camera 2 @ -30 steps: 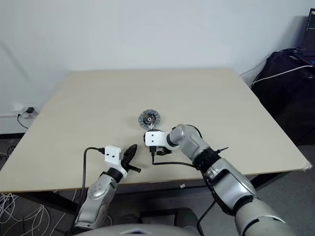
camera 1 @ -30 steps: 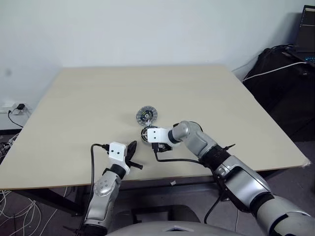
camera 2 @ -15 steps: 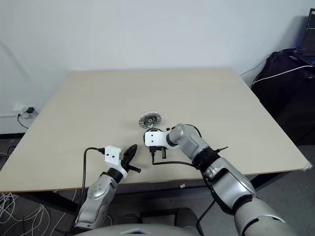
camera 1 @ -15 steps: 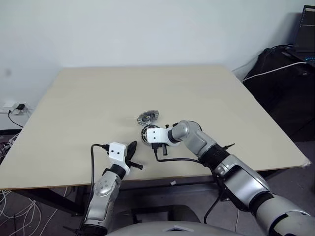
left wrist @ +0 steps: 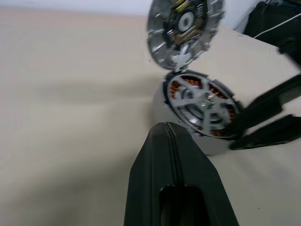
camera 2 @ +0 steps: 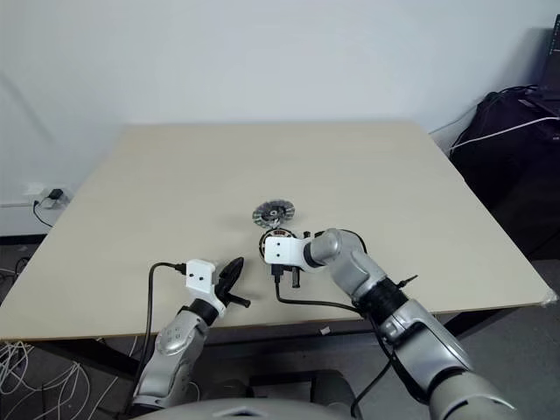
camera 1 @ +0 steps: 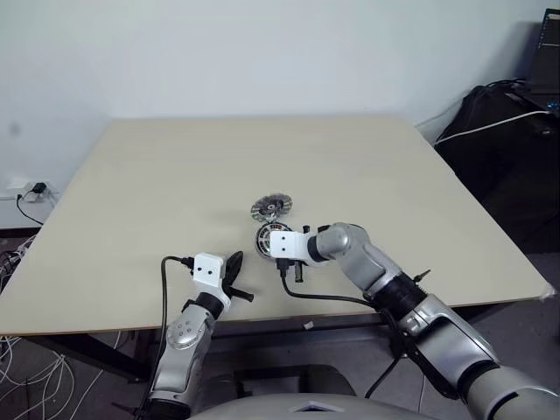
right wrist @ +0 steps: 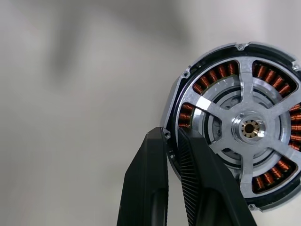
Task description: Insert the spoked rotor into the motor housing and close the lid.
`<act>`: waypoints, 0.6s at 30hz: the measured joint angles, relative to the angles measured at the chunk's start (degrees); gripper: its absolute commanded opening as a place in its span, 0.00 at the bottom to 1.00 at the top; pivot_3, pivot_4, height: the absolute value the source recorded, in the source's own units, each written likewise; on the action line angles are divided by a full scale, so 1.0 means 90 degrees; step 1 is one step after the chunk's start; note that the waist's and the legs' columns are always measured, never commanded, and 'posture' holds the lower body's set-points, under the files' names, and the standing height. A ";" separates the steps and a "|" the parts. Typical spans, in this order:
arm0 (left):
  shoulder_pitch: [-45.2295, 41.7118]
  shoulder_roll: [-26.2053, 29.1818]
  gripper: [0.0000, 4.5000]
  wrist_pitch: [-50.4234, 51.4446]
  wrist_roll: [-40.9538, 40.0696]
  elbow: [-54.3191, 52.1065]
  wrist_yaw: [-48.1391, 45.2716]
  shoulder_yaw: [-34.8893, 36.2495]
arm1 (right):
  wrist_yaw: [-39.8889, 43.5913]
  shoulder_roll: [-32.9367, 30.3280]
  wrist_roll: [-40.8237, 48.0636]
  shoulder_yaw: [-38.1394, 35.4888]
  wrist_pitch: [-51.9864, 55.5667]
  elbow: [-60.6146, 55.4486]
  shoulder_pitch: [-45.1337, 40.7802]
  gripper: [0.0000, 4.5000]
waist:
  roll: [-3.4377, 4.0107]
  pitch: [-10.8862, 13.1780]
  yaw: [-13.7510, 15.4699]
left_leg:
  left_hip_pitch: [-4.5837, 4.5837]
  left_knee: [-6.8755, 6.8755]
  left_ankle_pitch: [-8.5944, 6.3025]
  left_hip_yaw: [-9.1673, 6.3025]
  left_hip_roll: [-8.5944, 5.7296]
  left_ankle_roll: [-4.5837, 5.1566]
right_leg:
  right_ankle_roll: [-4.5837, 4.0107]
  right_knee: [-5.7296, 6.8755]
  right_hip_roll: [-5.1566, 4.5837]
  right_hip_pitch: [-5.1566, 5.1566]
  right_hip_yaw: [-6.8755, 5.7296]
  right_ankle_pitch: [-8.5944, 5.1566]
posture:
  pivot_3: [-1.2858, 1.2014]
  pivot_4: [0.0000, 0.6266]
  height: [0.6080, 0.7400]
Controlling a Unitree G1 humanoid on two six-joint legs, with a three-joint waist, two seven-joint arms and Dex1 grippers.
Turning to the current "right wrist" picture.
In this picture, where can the copper coil motor stator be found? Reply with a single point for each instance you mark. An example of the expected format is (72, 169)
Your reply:
(270, 77)

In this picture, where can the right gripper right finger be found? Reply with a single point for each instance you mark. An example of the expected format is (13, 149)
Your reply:
(207, 188)

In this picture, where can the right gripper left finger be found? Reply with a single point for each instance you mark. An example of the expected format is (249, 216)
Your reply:
(143, 188)

